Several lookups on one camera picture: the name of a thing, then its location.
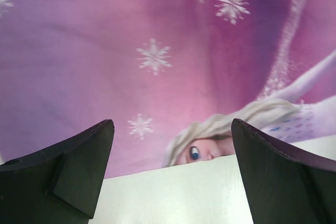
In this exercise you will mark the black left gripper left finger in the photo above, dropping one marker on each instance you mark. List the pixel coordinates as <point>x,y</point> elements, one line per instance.
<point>58,184</point>

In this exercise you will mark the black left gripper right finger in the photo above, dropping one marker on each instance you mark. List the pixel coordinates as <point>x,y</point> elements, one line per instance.
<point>283,183</point>

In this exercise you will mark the purple princess placemat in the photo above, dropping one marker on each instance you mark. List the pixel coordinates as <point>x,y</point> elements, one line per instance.
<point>152,66</point>

